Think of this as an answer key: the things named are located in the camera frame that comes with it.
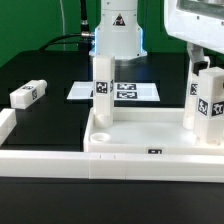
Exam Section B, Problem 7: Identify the black cable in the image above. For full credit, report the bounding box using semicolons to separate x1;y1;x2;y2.
39;0;96;52

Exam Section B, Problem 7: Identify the white left fence block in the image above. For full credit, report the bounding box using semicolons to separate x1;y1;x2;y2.
0;108;17;146

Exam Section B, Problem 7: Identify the white marker sheet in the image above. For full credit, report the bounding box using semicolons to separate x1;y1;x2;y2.
67;81;160;102

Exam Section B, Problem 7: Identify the white front fence bar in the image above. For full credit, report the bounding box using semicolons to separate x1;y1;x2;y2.
0;150;224;183

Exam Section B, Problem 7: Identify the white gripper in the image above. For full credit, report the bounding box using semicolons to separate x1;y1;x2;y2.
164;0;224;75

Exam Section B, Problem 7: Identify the white desk top tray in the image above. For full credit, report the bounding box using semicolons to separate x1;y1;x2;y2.
83;107;224;156

